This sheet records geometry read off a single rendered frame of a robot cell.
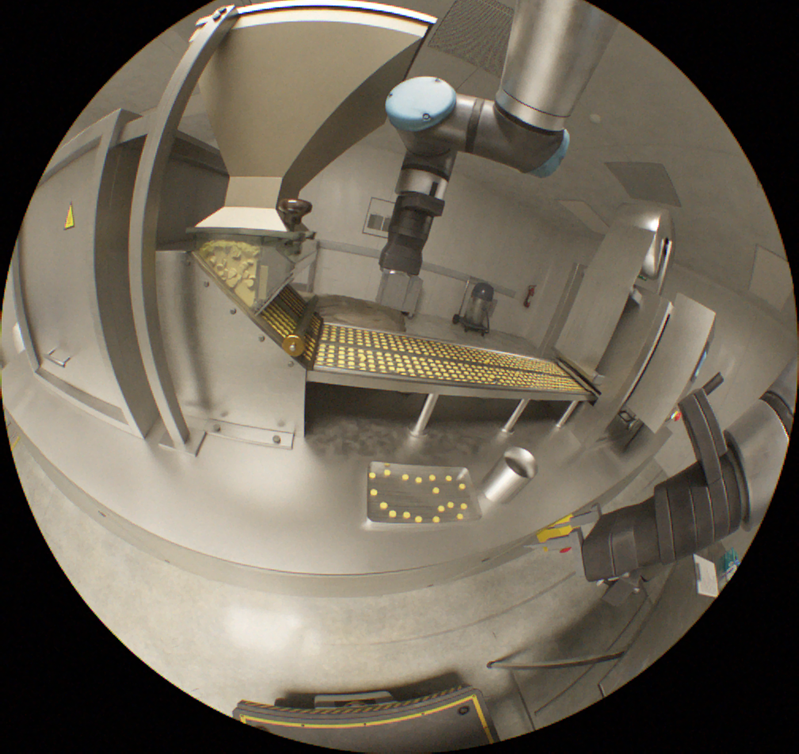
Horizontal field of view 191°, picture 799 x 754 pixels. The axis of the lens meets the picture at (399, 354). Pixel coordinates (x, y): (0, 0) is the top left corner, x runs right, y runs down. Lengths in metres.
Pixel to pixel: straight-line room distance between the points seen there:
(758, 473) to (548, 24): 0.33
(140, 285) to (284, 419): 0.33
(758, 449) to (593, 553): 0.15
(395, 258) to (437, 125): 0.24
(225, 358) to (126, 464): 0.30
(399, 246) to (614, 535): 0.47
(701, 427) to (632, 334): 0.66
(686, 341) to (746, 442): 0.67
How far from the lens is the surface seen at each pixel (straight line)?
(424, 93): 0.35
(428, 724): 1.00
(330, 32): 0.41
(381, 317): 0.63
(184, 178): 0.58
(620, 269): 0.88
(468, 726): 1.06
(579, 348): 0.86
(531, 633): 1.52
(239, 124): 0.42
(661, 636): 1.05
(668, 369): 0.87
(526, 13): 0.28
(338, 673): 1.21
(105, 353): 0.47
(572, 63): 0.28
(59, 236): 0.63
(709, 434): 0.21
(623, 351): 0.85
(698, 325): 0.88
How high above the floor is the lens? 1.17
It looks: 26 degrees down
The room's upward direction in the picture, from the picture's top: 16 degrees clockwise
